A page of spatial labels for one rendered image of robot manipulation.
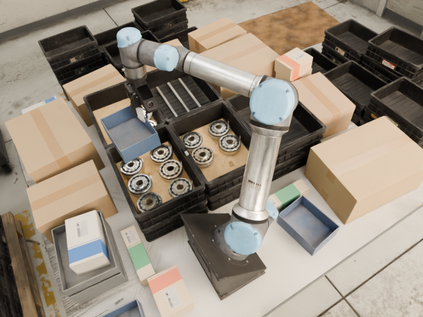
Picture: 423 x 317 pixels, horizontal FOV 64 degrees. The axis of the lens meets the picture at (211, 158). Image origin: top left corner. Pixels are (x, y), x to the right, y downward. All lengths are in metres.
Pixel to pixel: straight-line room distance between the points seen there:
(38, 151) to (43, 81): 2.11
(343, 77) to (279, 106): 1.85
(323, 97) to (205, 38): 0.84
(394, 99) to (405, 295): 1.19
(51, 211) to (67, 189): 0.11
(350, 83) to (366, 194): 1.41
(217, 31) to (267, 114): 1.40
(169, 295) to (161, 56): 0.84
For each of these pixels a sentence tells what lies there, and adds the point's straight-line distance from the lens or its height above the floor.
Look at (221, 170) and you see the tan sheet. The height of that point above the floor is 0.83.
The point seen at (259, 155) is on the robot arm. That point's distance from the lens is 0.98.
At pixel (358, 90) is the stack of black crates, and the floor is 0.38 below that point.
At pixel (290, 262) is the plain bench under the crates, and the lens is 1.45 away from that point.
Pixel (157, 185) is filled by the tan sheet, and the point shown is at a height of 0.83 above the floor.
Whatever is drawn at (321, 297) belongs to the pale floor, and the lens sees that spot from 2.17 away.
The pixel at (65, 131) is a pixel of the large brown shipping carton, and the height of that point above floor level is 0.90.
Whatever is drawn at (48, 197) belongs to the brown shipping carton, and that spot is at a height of 0.86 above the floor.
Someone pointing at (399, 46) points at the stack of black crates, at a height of 0.50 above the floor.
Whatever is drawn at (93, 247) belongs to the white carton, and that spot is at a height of 0.89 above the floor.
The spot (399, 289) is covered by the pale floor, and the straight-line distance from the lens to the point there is 2.32.
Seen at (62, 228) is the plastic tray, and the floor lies 0.83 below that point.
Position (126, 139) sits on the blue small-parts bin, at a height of 1.07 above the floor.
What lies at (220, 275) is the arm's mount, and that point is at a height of 0.93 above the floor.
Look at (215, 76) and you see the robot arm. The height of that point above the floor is 1.34.
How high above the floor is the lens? 2.04
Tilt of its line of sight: 52 degrees down
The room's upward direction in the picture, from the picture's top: 6 degrees counter-clockwise
